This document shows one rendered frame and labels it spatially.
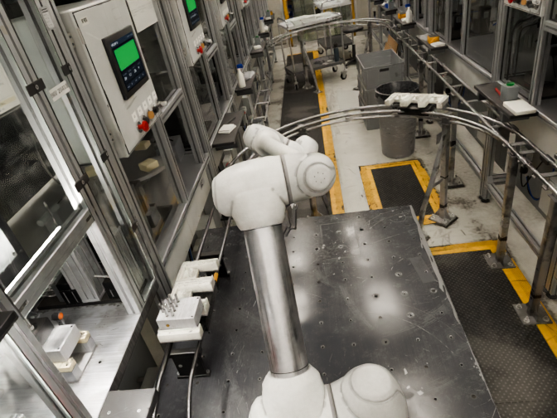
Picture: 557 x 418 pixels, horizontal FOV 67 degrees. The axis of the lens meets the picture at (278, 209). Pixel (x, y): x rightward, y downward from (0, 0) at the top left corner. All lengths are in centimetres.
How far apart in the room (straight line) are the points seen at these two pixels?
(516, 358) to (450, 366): 96
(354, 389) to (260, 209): 48
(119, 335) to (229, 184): 67
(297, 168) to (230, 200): 19
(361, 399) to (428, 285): 74
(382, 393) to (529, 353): 144
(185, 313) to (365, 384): 62
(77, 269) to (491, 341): 194
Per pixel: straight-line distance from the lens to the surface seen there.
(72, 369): 139
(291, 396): 110
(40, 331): 140
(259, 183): 103
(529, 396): 230
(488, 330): 250
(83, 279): 158
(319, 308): 164
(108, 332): 151
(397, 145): 399
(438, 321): 160
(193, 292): 159
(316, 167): 101
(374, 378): 111
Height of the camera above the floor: 187
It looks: 32 degrees down
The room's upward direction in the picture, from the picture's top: 12 degrees counter-clockwise
